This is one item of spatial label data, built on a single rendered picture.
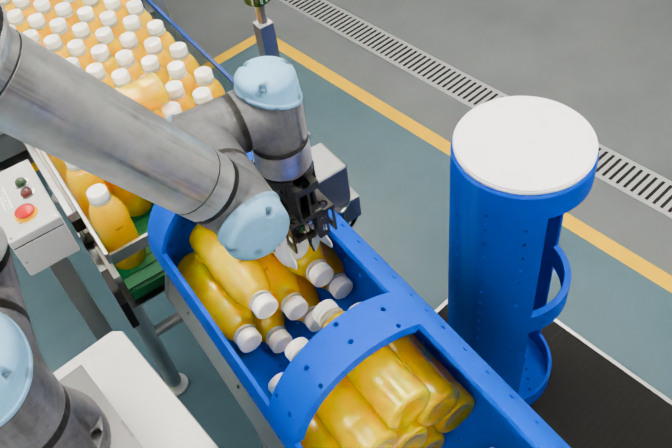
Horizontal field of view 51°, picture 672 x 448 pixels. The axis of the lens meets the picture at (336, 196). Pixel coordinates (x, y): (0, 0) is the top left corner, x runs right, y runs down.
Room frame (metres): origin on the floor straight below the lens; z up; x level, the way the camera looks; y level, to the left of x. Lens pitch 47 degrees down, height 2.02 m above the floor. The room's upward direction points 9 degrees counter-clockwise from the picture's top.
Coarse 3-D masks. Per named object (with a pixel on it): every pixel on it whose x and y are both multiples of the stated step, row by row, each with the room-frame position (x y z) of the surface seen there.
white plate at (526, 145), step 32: (512, 96) 1.13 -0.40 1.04; (480, 128) 1.04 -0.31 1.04; (512, 128) 1.03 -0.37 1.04; (544, 128) 1.02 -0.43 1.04; (576, 128) 1.00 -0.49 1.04; (480, 160) 0.96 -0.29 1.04; (512, 160) 0.94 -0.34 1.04; (544, 160) 0.93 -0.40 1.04; (576, 160) 0.92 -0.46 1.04; (512, 192) 0.87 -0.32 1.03; (544, 192) 0.85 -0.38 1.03
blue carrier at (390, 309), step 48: (336, 240) 0.67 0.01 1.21; (384, 288) 0.57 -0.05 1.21; (336, 336) 0.49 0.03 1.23; (384, 336) 0.48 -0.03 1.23; (432, 336) 0.49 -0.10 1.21; (288, 384) 0.46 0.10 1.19; (336, 384) 0.44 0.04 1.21; (480, 384) 0.41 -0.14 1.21; (288, 432) 0.42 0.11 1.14; (480, 432) 0.44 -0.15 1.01; (528, 432) 0.34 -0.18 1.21
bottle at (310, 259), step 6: (318, 246) 0.74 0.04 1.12; (306, 252) 0.72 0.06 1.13; (312, 252) 0.72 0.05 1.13; (318, 252) 0.72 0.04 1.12; (300, 258) 0.71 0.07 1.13; (306, 258) 0.71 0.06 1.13; (312, 258) 0.71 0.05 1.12; (318, 258) 0.72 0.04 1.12; (324, 258) 0.72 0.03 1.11; (300, 264) 0.71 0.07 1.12; (306, 264) 0.71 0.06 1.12; (312, 264) 0.70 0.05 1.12; (294, 270) 0.71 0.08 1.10; (300, 270) 0.70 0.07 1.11; (306, 270) 0.70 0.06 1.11; (306, 276) 0.69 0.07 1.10
